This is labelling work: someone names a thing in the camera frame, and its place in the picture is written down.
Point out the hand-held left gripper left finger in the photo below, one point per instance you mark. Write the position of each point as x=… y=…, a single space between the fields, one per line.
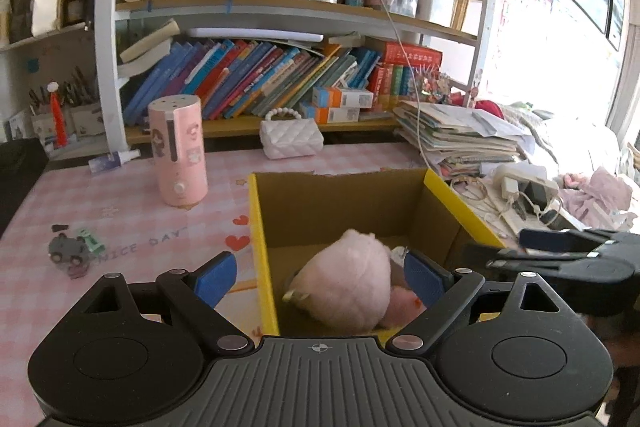
x=216 y=279

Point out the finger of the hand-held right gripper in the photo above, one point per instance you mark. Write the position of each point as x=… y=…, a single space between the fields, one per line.
x=545 y=236
x=530 y=264

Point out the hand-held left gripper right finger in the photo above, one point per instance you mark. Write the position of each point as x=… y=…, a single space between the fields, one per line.
x=424 y=279

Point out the pink plush toy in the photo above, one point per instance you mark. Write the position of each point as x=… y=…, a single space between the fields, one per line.
x=350 y=282

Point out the cardboard box with yellow edges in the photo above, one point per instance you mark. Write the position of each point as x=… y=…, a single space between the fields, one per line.
x=340 y=207

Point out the small pink plush piece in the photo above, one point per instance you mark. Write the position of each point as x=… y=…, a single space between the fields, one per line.
x=402 y=304

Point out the small white item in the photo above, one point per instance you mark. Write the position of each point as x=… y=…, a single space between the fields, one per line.
x=398 y=255

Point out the white power adapter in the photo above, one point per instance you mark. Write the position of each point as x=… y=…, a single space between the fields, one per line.
x=520 y=179

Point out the pink crumpled cloth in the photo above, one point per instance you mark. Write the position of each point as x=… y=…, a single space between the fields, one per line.
x=597 y=197

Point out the pink cylindrical humidifier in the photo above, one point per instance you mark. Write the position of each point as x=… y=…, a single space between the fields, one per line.
x=180 y=157

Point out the stack of papers and magazines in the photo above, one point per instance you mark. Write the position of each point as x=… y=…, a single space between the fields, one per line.
x=460 y=137

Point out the green toy piece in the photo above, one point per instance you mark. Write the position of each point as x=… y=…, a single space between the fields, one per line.
x=90 y=241

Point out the pink checkered tablecloth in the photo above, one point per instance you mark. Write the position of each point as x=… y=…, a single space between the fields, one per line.
x=100 y=207

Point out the grey toy car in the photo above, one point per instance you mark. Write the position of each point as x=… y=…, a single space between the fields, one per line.
x=65 y=249

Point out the white quilted purse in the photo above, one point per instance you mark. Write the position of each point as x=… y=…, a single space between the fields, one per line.
x=292 y=139

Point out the colourful figurine ornament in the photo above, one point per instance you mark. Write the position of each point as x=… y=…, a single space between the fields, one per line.
x=432 y=86

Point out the orange and white carton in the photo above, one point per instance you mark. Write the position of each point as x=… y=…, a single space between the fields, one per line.
x=345 y=97
x=332 y=113

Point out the row of blue and red books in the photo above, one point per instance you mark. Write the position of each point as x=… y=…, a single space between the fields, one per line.
x=240 y=79

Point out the red and white pen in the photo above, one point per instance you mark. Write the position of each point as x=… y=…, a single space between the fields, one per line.
x=57 y=117

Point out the brush holder with brushes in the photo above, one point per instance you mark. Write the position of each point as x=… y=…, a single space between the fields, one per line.
x=65 y=107

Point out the beige paperback book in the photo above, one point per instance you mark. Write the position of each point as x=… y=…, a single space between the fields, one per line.
x=150 y=42

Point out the white bookshelf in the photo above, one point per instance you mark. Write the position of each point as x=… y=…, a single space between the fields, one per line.
x=107 y=57

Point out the white pen cup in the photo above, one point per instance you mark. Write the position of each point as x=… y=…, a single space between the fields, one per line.
x=436 y=6

